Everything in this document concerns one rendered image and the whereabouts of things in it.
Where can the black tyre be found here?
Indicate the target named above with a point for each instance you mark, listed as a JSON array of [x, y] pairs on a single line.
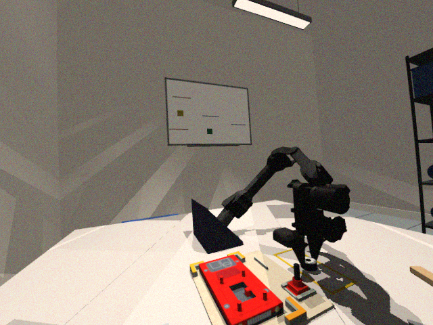
[[310, 264]]

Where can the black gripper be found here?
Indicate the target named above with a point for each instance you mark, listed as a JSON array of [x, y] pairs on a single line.
[[295, 238]]

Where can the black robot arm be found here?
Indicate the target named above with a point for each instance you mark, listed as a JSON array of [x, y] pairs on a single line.
[[318, 192]]

